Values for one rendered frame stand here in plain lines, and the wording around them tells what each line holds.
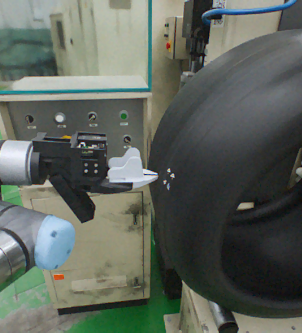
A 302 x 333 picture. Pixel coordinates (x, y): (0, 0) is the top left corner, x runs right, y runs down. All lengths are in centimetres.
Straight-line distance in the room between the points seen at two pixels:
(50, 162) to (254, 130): 31
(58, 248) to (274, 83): 37
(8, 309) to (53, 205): 91
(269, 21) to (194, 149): 45
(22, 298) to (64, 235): 154
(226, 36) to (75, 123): 61
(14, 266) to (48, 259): 4
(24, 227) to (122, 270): 109
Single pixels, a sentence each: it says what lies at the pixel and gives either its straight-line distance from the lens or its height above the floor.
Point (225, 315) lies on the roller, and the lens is 67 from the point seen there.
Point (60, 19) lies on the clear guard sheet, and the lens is 96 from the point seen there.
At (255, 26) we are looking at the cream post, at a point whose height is 147.
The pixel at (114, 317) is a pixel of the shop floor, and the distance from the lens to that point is 172.
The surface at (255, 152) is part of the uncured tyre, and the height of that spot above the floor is 133.
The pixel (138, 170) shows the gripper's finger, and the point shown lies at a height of 126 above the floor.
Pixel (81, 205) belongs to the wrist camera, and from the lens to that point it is 47.
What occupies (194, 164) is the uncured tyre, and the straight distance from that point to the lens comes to 37.
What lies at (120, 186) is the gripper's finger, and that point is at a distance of 43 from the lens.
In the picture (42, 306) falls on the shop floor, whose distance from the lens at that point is 185.
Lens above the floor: 148
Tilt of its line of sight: 29 degrees down
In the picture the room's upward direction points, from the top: straight up
